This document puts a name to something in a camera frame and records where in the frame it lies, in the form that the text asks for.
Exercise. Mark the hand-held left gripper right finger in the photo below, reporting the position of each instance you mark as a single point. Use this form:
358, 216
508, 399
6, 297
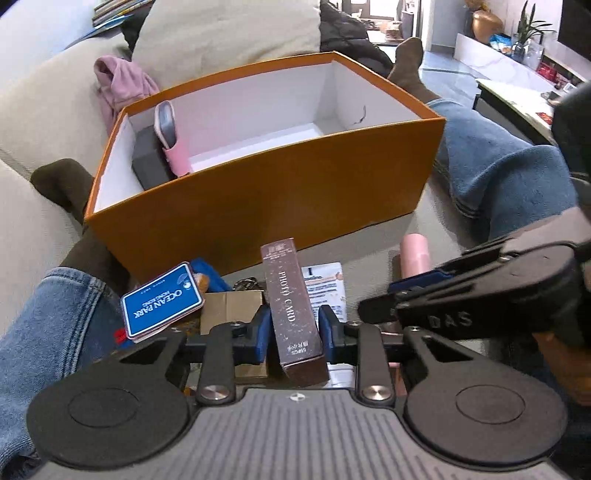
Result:
327, 332

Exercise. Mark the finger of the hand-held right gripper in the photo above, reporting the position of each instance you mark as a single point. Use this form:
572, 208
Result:
392, 308
425, 278

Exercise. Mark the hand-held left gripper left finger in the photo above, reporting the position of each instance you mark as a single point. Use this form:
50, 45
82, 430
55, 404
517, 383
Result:
261, 332

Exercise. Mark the pink tube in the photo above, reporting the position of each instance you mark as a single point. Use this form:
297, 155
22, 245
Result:
414, 254

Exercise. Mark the brown card box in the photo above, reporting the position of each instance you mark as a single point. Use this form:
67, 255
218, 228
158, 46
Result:
293, 314

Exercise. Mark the orange cardboard box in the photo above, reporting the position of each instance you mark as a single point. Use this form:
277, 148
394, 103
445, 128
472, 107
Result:
277, 194

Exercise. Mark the person's right hand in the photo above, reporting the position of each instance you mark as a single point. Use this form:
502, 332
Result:
570, 369

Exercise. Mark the small brown cardboard box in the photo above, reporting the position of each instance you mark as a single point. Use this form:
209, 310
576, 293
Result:
226, 309

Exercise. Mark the white printed card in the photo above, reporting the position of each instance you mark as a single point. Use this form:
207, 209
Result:
323, 286

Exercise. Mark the bunch of keys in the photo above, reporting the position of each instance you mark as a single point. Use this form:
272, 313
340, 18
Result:
244, 284

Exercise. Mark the blue card tag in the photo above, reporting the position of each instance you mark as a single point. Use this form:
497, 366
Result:
159, 304

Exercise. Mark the person's right leg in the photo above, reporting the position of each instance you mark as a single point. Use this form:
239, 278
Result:
498, 175

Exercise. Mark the white coffee table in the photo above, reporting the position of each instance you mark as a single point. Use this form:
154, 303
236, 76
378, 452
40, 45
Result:
517, 106

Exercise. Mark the pink case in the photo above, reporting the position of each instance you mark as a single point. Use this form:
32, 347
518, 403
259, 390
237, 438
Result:
178, 159

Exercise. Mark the dark grey box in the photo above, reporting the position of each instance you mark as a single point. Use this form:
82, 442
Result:
150, 161

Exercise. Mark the white TV cabinet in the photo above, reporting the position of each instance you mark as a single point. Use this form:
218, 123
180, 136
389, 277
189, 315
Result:
508, 64

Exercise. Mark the potted green plant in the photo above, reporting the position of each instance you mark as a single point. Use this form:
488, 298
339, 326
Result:
526, 32

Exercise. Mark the black jacket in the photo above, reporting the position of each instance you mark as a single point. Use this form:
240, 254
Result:
341, 32

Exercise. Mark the copper vase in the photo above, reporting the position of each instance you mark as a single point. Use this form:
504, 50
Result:
485, 25

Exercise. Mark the black television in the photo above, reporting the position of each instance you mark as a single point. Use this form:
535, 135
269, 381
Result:
577, 21

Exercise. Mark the pink cloth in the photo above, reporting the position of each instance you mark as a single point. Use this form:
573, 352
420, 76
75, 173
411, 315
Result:
124, 83

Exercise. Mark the beige cushion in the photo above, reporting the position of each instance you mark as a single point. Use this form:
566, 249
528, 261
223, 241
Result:
221, 32

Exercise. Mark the blue folder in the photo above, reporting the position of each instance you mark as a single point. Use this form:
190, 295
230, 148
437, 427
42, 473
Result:
87, 33

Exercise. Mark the stack of books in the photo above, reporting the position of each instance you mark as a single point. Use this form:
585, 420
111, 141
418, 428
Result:
120, 9

